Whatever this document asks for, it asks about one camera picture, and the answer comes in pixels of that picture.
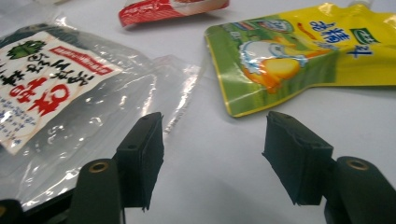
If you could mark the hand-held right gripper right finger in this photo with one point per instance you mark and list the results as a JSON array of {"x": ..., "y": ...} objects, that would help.
[{"x": 295, "y": 161}]

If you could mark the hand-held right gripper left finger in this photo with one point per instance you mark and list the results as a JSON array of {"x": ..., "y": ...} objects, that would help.
[{"x": 141, "y": 161}]

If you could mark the clear seaweed bag white label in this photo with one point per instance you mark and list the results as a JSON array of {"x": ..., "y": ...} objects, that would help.
[{"x": 77, "y": 102}]

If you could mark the yellow green spout pouch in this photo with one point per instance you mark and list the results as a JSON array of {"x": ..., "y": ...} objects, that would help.
[{"x": 299, "y": 59}]

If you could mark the red white pouch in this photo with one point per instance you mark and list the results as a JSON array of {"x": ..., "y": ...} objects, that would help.
[{"x": 168, "y": 9}]

